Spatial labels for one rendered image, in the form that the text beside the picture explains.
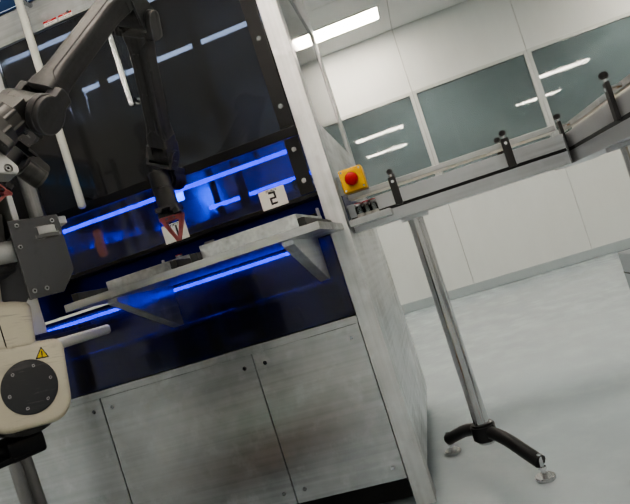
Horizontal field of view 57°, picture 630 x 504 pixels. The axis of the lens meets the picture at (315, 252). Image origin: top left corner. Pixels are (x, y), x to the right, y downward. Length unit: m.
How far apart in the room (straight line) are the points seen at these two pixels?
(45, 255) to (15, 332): 0.16
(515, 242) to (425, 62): 2.13
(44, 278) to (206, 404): 0.85
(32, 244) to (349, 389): 1.00
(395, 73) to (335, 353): 5.04
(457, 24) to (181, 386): 5.43
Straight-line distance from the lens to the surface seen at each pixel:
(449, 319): 1.91
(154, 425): 2.04
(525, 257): 6.43
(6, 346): 1.25
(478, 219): 6.36
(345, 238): 1.76
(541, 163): 1.89
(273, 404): 1.88
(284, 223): 1.41
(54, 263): 1.29
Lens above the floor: 0.78
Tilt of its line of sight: 1 degrees up
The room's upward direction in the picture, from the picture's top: 18 degrees counter-clockwise
